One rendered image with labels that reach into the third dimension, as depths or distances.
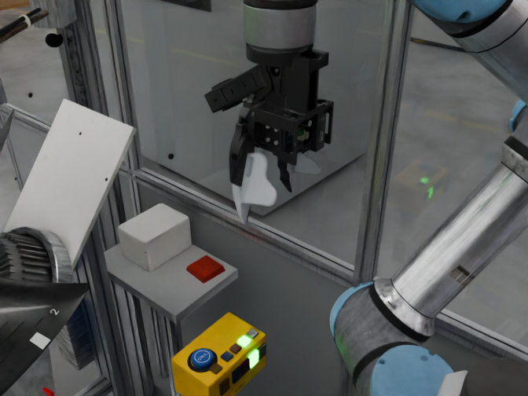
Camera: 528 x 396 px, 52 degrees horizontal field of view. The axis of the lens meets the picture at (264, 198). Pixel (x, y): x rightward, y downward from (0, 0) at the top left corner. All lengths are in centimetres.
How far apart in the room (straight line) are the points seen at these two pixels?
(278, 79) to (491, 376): 36
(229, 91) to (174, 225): 95
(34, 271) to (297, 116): 75
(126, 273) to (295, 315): 49
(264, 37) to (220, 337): 66
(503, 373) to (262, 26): 37
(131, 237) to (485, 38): 120
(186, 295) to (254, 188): 88
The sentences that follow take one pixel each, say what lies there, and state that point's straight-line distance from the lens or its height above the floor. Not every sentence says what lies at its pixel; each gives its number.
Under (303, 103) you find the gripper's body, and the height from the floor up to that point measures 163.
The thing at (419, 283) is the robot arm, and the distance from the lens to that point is 82.
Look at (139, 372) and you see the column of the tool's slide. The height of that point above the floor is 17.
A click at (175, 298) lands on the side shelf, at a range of 147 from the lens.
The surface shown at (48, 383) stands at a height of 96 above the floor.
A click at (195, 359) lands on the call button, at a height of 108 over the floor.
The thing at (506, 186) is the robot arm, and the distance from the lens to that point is 79.
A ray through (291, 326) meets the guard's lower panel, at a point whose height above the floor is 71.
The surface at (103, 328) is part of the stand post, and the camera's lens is 150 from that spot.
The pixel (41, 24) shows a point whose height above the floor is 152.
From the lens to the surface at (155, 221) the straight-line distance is 156.
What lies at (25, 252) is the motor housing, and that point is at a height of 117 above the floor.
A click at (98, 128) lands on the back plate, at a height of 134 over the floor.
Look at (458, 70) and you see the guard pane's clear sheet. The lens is 101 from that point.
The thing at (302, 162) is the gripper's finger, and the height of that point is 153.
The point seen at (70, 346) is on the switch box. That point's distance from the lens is 161.
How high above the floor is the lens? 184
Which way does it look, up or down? 32 degrees down
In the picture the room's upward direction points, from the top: straight up
